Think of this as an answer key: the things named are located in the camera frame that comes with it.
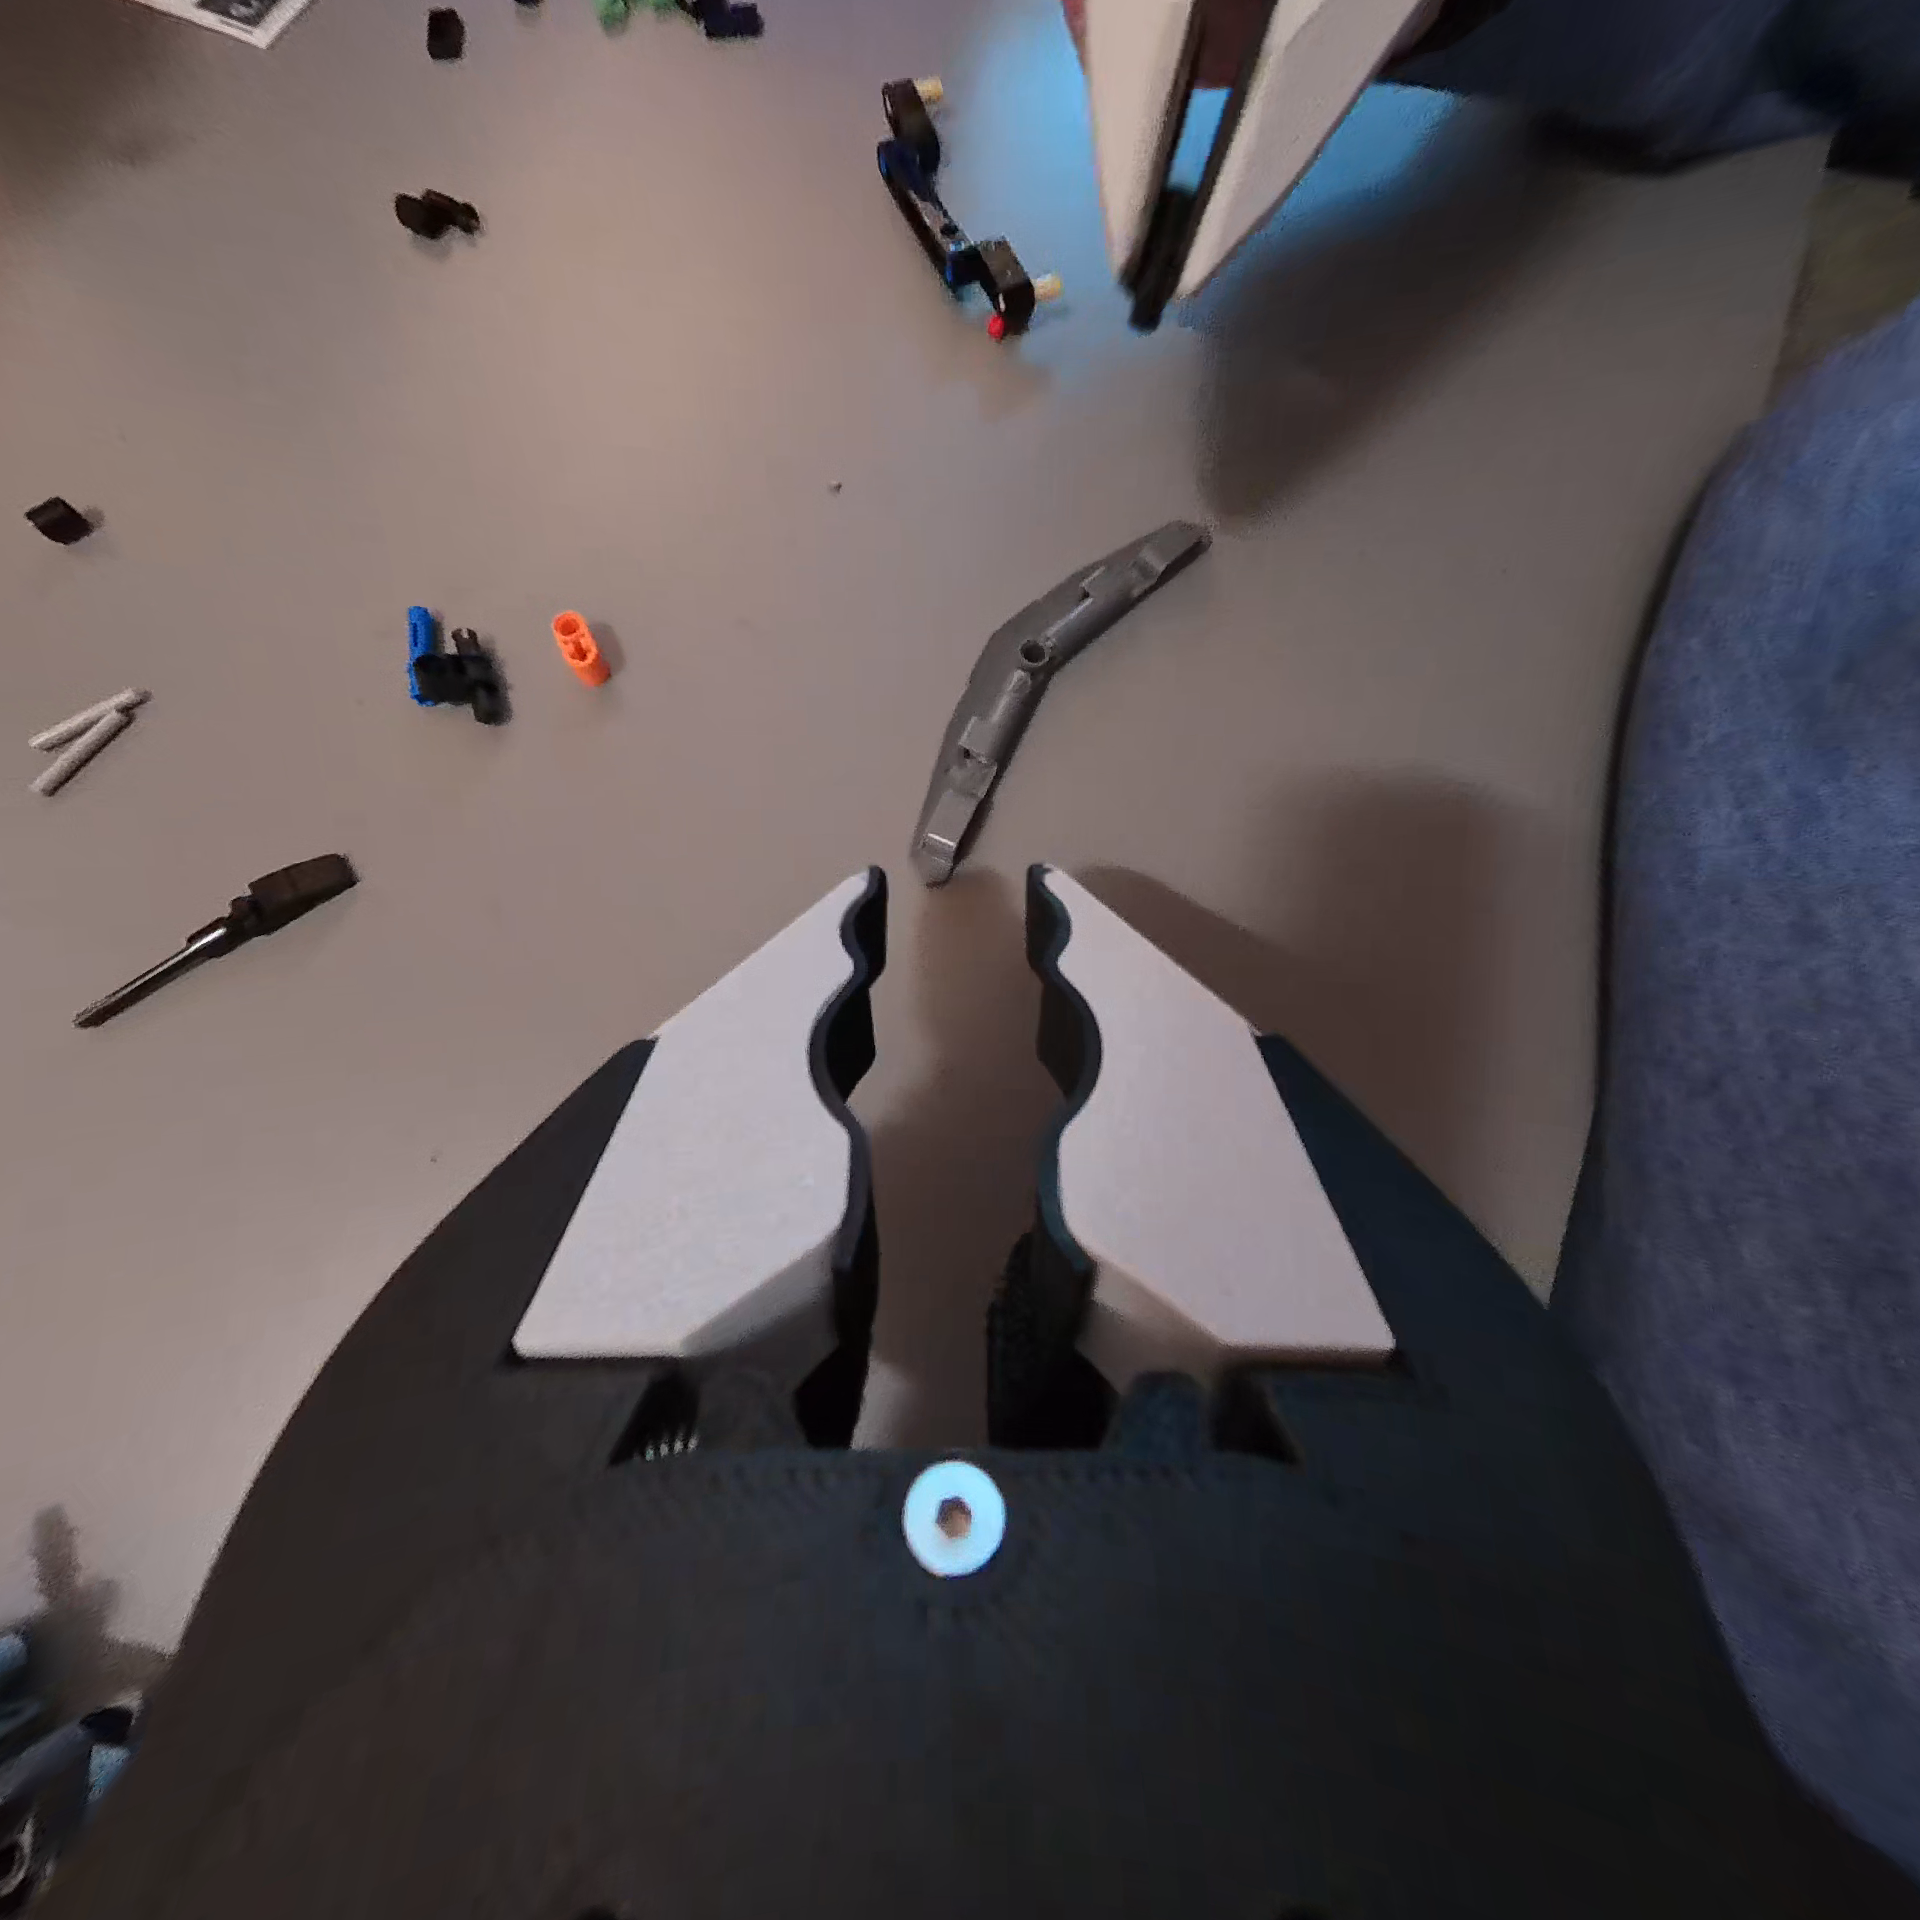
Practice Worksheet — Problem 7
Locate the black lego axle with lever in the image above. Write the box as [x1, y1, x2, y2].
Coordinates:
[70, 854, 360, 1031]

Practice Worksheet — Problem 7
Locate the grey curved lego panel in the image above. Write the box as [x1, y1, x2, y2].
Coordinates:
[909, 519, 1214, 888]

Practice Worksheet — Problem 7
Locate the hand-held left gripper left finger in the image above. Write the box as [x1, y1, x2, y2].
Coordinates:
[509, 864, 889, 1444]

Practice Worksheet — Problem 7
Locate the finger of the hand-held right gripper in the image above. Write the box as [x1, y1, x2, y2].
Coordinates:
[1064, 0, 1205, 290]
[1135, 0, 1444, 329]

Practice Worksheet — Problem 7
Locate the black lego axle connector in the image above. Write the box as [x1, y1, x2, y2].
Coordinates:
[428, 627, 511, 730]

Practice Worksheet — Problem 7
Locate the lego car chassis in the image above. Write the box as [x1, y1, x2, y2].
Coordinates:
[0, 1622, 143, 1913]

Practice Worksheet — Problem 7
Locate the sticker sheet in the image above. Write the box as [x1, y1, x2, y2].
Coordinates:
[133, 0, 312, 51]

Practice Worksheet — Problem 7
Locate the person's right forearm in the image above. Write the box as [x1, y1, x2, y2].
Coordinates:
[1381, 0, 1920, 175]

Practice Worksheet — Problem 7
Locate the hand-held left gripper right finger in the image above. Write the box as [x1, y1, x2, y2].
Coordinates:
[1025, 864, 1400, 1404]

